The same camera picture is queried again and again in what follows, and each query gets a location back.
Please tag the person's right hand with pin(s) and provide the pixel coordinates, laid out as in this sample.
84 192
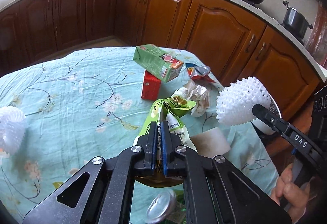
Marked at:
297 197

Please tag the black stock pot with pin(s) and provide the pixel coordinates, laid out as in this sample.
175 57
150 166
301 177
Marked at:
295 22

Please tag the green yellow snack pouch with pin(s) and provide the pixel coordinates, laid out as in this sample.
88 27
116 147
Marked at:
170 110

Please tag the crumpled white tissue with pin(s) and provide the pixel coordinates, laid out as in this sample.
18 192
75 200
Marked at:
191 91

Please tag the small red silver wrapper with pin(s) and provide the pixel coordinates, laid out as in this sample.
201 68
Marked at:
199 73

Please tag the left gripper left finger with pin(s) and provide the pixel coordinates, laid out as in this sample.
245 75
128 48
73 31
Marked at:
148 142

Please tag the white foam net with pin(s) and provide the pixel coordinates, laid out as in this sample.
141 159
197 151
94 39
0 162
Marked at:
235 102
13 128

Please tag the white sponge block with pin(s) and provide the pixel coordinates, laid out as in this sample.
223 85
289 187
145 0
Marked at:
211 143

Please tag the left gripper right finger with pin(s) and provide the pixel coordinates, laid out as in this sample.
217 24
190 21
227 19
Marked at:
172 165

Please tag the lower wooden kitchen cabinets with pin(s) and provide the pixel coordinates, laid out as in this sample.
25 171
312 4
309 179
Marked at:
232 41

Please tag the red drink carton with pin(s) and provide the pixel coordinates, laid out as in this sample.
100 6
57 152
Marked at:
150 87

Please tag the green drink carton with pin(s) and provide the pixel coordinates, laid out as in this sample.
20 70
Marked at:
158 62

